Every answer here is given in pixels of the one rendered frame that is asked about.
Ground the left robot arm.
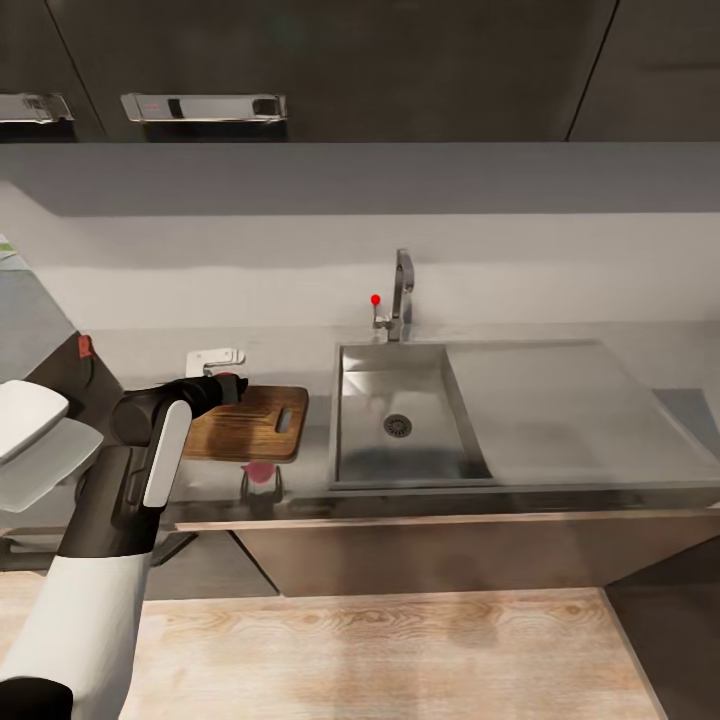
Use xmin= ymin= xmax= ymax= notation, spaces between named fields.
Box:
xmin=0 ymin=347 xmax=249 ymax=720

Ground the cutting board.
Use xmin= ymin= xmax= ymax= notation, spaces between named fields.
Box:
xmin=182 ymin=385 xmax=308 ymax=460

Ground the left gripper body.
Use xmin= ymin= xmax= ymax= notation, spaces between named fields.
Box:
xmin=181 ymin=374 xmax=241 ymax=415

